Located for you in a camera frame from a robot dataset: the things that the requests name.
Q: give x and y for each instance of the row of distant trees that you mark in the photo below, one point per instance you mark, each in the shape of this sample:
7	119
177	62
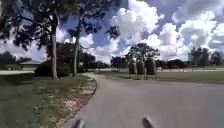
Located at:
116	61

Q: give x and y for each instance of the cluster of small trees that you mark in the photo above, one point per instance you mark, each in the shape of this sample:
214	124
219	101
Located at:
143	53

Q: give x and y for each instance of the tall leaning tree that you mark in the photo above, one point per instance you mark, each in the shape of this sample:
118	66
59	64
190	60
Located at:
76	56

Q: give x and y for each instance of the grey paved path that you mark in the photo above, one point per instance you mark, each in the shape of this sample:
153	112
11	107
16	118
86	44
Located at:
140	103

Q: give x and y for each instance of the large dark bush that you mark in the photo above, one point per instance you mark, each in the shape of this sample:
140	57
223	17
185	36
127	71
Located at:
63	69

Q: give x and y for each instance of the tall tree with pale trunk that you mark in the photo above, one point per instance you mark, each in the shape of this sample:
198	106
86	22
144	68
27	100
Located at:
54	60

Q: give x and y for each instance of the robot's own part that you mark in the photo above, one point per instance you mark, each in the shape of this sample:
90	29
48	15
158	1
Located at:
78	124
148	122

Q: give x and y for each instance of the green grass verge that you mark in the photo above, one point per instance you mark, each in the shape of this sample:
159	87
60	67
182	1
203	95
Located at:
186	76

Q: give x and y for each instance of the low building with pale roof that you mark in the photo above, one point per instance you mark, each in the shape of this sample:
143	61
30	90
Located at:
30	63

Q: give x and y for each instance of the distant line of trees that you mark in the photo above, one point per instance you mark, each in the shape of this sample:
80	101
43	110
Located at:
200	56

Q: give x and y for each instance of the grass field with dry patches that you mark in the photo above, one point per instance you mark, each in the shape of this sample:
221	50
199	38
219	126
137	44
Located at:
30	96

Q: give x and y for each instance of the pale road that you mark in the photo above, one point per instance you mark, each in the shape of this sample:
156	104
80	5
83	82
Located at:
13	72

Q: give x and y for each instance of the dark distant tree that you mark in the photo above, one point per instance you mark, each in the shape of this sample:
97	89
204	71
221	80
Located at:
7	60

